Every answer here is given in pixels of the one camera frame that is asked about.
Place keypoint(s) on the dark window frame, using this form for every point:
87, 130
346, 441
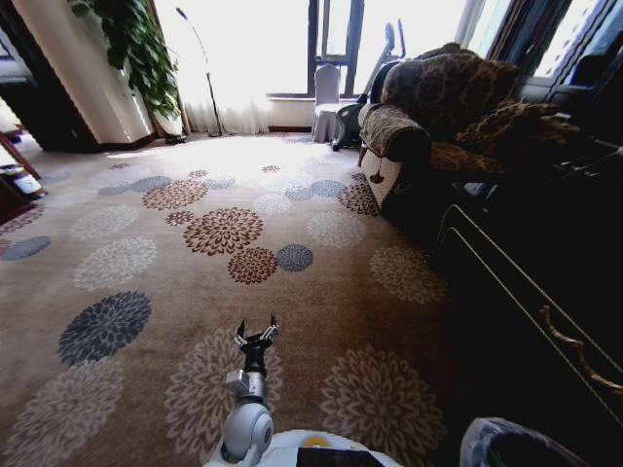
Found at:
336, 53

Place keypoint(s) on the thin arched floor lamp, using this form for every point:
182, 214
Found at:
210, 82

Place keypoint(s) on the dark cabinet with gold trim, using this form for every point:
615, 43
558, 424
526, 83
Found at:
535, 253

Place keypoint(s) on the trash bin with bag liner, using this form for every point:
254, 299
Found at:
516, 445

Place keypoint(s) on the reddish wooden side table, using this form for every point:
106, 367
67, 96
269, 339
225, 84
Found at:
14, 194

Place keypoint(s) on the exercise bike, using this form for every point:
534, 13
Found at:
375, 73

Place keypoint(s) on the chair with white cover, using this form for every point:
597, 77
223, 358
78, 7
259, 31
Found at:
327, 104

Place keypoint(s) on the small white container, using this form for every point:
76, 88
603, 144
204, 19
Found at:
28, 185

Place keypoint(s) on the brown patterned armchair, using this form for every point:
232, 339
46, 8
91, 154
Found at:
428, 112

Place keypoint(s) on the white robot front shell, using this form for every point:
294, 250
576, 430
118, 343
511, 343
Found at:
311, 450

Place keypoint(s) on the dark wooden door frame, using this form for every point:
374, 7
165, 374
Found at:
44, 92

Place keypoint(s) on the white sheer curtain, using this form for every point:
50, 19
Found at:
229, 114

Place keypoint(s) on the green leafy potted plant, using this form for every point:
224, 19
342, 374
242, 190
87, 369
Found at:
141, 53

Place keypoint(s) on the leopard print cushion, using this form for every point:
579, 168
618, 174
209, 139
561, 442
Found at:
511, 126

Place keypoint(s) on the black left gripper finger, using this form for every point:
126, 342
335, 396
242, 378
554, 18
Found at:
271, 331
240, 335

